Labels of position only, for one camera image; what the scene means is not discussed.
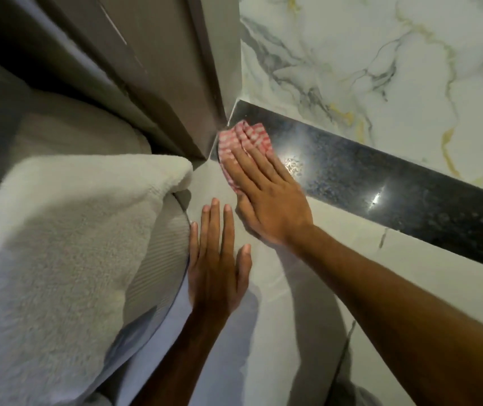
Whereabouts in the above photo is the person's left hand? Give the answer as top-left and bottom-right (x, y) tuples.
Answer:
(187, 198), (253, 322)

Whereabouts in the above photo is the person's right hand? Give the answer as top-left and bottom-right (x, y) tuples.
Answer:
(220, 142), (314, 248)

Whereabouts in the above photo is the pink checkered cleaning cloth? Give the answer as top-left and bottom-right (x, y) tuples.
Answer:
(217, 120), (274, 195)

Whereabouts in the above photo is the person's left forearm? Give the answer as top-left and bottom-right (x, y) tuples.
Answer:
(131, 310), (231, 406)

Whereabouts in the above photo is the person's right forearm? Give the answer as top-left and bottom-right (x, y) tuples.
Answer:
(290, 224), (483, 406)

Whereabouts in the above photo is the grey ribbed towel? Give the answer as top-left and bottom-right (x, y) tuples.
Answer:
(98, 192), (191, 377)

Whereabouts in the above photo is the black granite threshold strip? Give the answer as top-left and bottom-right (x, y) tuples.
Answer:
(210, 99), (483, 275)

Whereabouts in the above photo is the white fluffy bath mat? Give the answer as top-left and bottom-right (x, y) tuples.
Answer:
(0, 154), (194, 406)

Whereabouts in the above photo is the grey door frame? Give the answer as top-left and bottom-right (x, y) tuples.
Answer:
(26, 0), (242, 160)

